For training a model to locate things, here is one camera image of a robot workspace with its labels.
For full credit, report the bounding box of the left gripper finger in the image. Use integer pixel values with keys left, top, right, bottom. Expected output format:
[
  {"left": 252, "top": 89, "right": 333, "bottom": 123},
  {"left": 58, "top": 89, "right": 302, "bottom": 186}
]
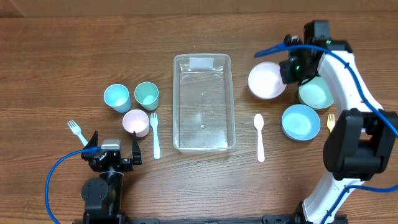
[
  {"left": 132, "top": 131, "right": 142, "bottom": 159},
  {"left": 84, "top": 131, "right": 98, "bottom": 149}
]

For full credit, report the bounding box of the green plastic bowl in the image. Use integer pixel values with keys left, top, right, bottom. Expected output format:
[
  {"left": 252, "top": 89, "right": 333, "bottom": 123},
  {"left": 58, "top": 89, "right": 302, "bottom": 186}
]
[{"left": 298, "top": 77, "right": 334, "bottom": 110}]

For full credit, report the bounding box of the pink plastic cup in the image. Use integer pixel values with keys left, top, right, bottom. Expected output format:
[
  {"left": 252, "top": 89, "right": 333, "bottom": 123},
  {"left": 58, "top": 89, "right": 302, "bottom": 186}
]
[{"left": 122, "top": 110, "right": 149, "bottom": 138}]

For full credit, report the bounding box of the pink plastic bowl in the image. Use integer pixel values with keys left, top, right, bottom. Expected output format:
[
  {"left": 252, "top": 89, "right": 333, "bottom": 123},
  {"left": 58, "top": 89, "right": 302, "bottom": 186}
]
[{"left": 248, "top": 62, "right": 287, "bottom": 100}]

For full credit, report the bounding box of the blue plastic bowl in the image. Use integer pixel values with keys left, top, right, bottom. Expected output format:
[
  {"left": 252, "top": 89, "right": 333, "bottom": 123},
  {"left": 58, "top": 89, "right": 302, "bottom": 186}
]
[{"left": 281, "top": 105, "right": 321, "bottom": 141}]

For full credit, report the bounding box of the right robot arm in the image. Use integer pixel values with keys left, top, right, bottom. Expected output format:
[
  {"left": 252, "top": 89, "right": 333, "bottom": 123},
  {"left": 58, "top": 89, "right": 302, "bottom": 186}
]
[{"left": 279, "top": 21, "right": 397, "bottom": 223}]

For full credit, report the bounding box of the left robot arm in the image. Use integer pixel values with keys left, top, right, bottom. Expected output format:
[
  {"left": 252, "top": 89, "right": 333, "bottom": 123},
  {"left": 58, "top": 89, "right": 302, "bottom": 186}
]
[{"left": 81, "top": 132, "right": 142, "bottom": 224}]

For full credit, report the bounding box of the clear plastic container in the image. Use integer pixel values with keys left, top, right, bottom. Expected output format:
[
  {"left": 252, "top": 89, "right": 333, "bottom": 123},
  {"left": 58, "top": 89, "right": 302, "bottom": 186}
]
[{"left": 173, "top": 53, "right": 236, "bottom": 152}]

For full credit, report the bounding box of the light blue plastic fork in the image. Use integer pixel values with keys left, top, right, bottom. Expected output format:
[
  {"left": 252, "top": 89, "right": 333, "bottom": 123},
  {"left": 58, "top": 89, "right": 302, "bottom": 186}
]
[{"left": 150, "top": 113, "right": 161, "bottom": 159}]

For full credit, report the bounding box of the pale green plastic fork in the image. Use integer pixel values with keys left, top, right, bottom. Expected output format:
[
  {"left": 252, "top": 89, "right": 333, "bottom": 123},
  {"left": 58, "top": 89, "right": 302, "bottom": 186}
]
[{"left": 67, "top": 119, "right": 88, "bottom": 146}]

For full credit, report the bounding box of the blue plastic cup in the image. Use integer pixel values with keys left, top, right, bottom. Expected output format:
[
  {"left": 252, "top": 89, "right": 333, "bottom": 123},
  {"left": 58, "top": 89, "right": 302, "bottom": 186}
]
[{"left": 103, "top": 83, "right": 132, "bottom": 113}]

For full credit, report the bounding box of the green plastic cup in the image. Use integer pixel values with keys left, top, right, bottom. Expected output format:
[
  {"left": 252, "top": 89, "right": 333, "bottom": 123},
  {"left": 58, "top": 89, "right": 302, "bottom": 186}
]
[{"left": 134, "top": 82, "right": 159, "bottom": 111}]

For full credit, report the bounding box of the yellow plastic fork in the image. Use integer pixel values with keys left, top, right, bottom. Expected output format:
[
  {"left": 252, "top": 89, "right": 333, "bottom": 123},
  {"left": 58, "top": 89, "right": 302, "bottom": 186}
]
[{"left": 326, "top": 114, "right": 335, "bottom": 132}]

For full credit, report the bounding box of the pink plastic spoon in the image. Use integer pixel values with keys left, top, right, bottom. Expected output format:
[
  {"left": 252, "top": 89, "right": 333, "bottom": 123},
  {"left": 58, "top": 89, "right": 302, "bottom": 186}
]
[{"left": 253, "top": 113, "right": 265, "bottom": 162}]

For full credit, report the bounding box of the left blue cable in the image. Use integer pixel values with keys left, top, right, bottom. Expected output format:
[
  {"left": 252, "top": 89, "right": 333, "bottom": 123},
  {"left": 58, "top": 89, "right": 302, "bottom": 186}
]
[{"left": 45, "top": 146, "right": 102, "bottom": 224}]

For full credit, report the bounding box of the blue cable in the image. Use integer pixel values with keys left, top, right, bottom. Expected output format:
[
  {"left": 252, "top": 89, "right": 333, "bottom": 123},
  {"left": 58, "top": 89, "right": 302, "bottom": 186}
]
[
  {"left": 45, "top": 146, "right": 102, "bottom": 224},
  {"left": 253, "top": 42, "right": 398, "bottom": 224}
]

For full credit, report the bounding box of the right blue cable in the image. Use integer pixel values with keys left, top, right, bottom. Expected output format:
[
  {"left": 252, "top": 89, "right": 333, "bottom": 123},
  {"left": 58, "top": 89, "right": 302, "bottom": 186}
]
[{"left": 253, "top": 42, "right": 398, "bottom": 224}]

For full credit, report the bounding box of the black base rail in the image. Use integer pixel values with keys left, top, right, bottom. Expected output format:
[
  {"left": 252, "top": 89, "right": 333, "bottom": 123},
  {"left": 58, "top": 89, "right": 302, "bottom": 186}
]
[{"left": 73, "top": 213, "right": 349, "bottom": 224}]

